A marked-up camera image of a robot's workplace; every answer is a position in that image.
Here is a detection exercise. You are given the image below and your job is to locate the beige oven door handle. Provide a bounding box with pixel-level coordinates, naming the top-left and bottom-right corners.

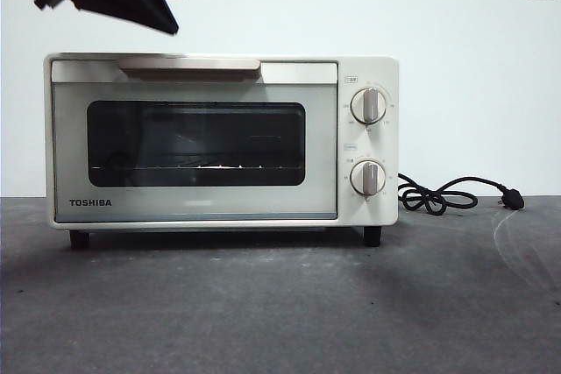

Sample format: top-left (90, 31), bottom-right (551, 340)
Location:
top-left (117, 54), bottom-right (260, 81)

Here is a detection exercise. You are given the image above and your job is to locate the glass oven door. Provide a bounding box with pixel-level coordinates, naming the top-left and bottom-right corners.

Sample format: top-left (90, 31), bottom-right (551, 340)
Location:
top-left (51, 60), bottom-right (338, 221)

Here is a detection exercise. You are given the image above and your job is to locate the white Toshiba toaster oven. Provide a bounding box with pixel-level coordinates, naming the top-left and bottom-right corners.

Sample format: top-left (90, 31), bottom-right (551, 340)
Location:
top-left (43, 52), bottom-right (400, 249)

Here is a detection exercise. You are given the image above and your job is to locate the black oven foot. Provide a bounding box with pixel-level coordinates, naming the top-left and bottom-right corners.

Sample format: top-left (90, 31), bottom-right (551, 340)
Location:
top-left (68, 229), bottom-right (91, 249)
top-left (361, 224), bottom-right (381, 247)

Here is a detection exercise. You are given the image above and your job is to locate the beige oven knob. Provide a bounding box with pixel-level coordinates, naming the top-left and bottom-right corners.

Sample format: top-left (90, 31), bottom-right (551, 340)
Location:
top-left (350, 159), bottom-right (387, 196)
top-left (350, 87), bottom-right (389, 126)

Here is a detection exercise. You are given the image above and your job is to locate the metal wire oven rack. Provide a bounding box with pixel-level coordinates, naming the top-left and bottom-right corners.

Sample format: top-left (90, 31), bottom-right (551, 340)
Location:
top-left (89, 163), bottom-right (303, 172)

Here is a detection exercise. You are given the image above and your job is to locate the black power cable with plug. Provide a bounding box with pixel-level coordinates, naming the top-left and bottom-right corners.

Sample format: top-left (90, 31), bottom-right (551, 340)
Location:
top-left (396, 172), bottom-right (526, 213)

